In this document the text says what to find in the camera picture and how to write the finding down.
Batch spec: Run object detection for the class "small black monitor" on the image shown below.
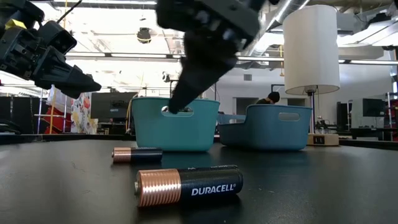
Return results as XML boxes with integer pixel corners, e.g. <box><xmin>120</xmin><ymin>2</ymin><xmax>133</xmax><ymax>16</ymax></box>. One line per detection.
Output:
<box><xmin>362</xmin><ymin>98</ymin><xmax>386</xmax><ymax>118</ymax></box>

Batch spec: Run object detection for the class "blue plastic bin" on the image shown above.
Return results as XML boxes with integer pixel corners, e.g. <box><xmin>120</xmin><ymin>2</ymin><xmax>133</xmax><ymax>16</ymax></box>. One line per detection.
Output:
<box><xmin>216</xmin><ymin>104</ymin><xmax>313</xmax><ymax>152</ymax></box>

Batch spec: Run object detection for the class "white metal rack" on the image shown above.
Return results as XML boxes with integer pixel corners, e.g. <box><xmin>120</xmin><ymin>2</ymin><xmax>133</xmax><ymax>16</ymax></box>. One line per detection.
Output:
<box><xmin>34</xmin><ymin>86</ymin><xmax>69</xmax><ymax>135</ymax></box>

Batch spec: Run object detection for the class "Duracell AA battery copper black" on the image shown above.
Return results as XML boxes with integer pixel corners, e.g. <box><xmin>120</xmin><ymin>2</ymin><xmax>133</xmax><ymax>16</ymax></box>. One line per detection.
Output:
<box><xmin>111</xmin><ymin>146</ymin><xmax>164</xmax><ymax>164</ymax></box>
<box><xmin>134</xmin><ymin>164</ymin><xmax>244</xmax><ymax>208</ymax></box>

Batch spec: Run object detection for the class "overhead light bar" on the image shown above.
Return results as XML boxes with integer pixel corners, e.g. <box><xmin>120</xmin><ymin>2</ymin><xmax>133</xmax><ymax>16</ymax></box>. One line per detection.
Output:
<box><xmin>65</xmin><ymin>52</ymin><xmax>398</xmax><ymax>66</ymax></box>

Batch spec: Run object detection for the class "black cabinet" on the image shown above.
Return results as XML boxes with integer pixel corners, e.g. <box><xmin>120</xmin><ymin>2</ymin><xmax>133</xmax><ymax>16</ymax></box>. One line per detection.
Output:
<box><xmin>0</xmin><ymin>96</ymin><xmax>41</xmax><ymax>134</ymax></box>

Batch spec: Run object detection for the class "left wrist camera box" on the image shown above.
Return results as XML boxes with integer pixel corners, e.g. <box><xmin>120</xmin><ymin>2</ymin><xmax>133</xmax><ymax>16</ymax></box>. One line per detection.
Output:
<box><xmin>37</xmin><ymin>20</ymin><xmax>78</xmax><ymax>55</ymax></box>

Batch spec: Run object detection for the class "large black monitor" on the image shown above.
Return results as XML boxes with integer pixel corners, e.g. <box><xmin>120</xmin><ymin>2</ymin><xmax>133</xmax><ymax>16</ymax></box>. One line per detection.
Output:
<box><xmin>91</xmin><ymin>91</ymin><xmax>139</xmax><ymax>123</ymax></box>

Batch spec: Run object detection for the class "red object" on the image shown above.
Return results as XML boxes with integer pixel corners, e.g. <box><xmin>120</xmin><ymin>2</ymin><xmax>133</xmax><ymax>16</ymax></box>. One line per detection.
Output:
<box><xmin>43</xmin><ymin>107</ymin><xmax>72</xmax><ymax>134</ymax></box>

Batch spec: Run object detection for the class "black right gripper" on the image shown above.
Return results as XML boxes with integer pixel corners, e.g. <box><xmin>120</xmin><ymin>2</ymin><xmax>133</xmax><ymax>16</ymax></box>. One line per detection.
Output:
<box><xmin>154</xmin><ymin>0</ymin><xmax>269</xmax><ymax>115</ymax></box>

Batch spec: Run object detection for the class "teal plastic bin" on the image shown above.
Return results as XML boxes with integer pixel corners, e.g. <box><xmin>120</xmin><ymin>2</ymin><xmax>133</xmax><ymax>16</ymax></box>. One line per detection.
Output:
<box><xmin>131</xmin><ymin>96</ymin><xmax>221</xmax><ymax>152</ymax></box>

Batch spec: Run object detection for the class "person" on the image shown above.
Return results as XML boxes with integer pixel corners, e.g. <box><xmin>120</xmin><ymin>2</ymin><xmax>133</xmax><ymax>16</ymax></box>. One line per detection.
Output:
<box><xmin>255</xmin><ymin>91</ymin><xmax>280</xmax><ymax>105</ymax></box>

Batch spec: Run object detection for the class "yellow pole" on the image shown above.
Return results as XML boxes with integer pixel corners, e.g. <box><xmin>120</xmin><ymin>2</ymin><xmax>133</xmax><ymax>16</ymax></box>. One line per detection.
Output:
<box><xmin>49</xmin><ymin>0</ymin><xmax>68</xmax><ymax>135</ymax></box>

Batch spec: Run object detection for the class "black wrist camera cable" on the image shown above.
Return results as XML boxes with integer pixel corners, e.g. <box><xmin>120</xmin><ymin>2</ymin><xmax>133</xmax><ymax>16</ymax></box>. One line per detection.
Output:
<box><xmin>57</xmin><ymin>0</ymin><xmax>84</xmax><ymax>25</ymax></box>

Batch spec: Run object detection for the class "white shade table lamp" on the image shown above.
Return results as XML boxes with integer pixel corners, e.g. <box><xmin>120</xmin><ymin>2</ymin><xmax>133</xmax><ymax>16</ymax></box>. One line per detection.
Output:
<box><xmin>282</xmin><ymin>4</ymin><xmax>340</xmax><ymax>147</ymax></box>

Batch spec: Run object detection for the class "smooth silver ceiling duct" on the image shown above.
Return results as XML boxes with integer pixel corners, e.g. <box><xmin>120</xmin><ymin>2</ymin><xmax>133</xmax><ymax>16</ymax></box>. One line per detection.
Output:
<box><xmin>248</xmin><ymin>0</ymin><xmax>312</xmax><ymax>63</ymax></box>

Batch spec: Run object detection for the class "floral printed banner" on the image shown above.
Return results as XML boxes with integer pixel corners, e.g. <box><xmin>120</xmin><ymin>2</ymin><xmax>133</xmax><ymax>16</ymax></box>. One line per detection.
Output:
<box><xmin>70</xmin><ymin>90</ymin><xmax>99</xmax><ymax>134</ymax></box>

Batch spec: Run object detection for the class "black ceiling dome fixture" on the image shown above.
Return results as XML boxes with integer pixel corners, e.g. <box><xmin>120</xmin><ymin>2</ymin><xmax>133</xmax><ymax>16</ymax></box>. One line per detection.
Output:
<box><xmin>136</xmin><ymin>27</ymin><xmax>152</xmax><ymax>44</ymax></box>

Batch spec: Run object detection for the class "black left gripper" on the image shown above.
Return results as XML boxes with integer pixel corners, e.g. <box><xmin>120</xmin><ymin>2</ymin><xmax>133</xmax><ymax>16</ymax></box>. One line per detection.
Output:
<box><xmin>0</xmin><ymin>26</ymin><xmax>103</xmax><ymax>100</ymax></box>

